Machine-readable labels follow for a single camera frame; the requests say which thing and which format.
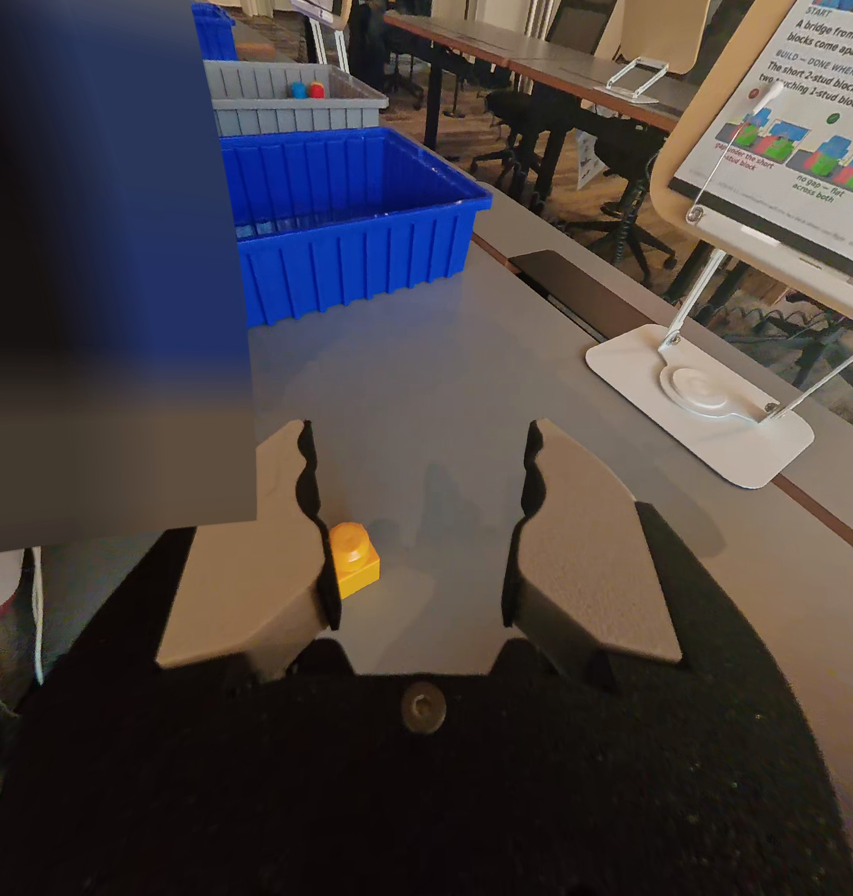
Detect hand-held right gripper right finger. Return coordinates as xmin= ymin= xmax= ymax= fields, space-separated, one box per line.
xmin=502 ymin=419 xmax=684 ymax=683

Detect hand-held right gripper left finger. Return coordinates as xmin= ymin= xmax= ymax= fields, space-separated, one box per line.
xmin=155 ymin=419 xmax=343 ymax=684

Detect yellow one-stud mega block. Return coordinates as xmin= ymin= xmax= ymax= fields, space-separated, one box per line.
xmin=327 ymin=521 xmax=382 ymax=600

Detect large blue plastic bin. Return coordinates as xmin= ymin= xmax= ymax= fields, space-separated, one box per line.
xmin=219 ymin=126 xmax=493 ymax=329

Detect black office chair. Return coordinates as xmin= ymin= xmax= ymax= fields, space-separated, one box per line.
xmin=468 ymin=0 xmax=679 ymax=270

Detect grey plastic bin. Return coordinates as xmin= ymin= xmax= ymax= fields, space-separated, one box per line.
xmin=204 ymin=59 xmax=390 ymax=137

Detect white background document stand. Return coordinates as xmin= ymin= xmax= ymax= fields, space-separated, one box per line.
xmin=593 ymin=0 xmax=711 ymax=105

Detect brown-edged background table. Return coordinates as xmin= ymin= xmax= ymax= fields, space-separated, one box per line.
xmin=383 ymin=13 xmax=707 ymax=151

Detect printed instruction sheet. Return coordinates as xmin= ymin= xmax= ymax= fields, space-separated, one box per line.
xmin=668 ymin=0 xmax=853 ymax=199

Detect small blue plastic bin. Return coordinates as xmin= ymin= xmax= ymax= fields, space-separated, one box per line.
xmin=191 ymin=2 xmax=239 ymax=63

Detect white cable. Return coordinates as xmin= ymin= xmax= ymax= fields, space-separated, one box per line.
xmin=30 ymin=547 xmax=46 ymax=686

